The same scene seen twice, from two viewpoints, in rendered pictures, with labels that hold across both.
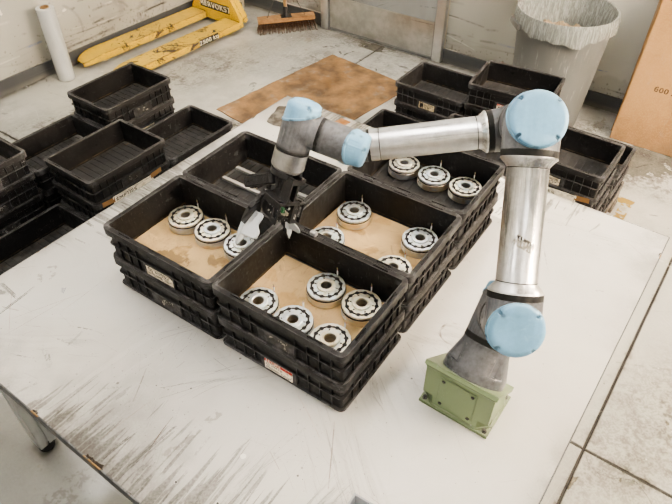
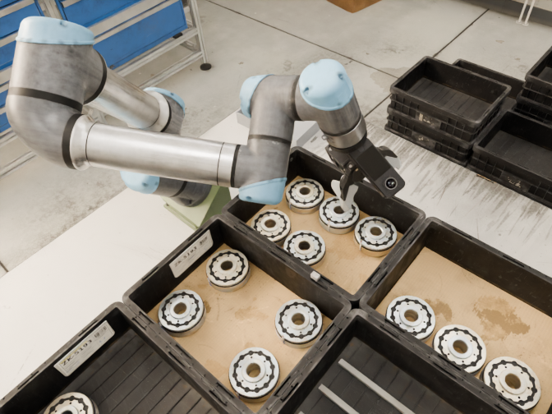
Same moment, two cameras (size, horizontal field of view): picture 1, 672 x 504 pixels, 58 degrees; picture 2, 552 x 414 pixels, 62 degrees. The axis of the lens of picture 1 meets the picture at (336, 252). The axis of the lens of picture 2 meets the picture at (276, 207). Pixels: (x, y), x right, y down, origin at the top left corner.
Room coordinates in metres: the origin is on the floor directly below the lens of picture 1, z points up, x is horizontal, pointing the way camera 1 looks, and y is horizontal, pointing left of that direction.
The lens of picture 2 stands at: (1.75, 0.09, 1.78)
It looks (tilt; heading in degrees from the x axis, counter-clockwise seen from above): 50 degrees down; 191
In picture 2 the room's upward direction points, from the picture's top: 6 degrees counter-clockwise
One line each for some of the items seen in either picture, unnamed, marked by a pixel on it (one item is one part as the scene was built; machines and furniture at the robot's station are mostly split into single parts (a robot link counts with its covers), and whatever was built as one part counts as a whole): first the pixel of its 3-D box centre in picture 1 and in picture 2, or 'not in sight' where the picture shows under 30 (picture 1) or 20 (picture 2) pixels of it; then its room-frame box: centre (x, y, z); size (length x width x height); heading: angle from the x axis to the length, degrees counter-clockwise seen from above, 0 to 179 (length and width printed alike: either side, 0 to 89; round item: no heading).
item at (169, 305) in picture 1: (201, 268); not in sight; (1.28, 0.39, 0.76); 0.40 x 0.30 x 0.12; 56
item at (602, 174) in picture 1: (554, 189); not in sight; (2.19, -0.97, 0.37); 0.40 x 0.30 x 0.45; 54
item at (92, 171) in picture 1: (118, 192); not in sight; (2.17, 0.96, 0.37); 0.40 x 0.30 x 0.45; 144
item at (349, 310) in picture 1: (361, 304); (270, 225); (1.05, -0.06, 0.86); 0.10 x 0.10 x 0.01
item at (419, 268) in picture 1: (374, 221); (234, 303); (1.30, -0.11, 0.92); 0.40 x 0.30 x 0.02; 56
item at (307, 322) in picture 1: (292, 320); (338, 211); (0.99, 0.11, 0.86); 0.10 x 0.10 x 0.01
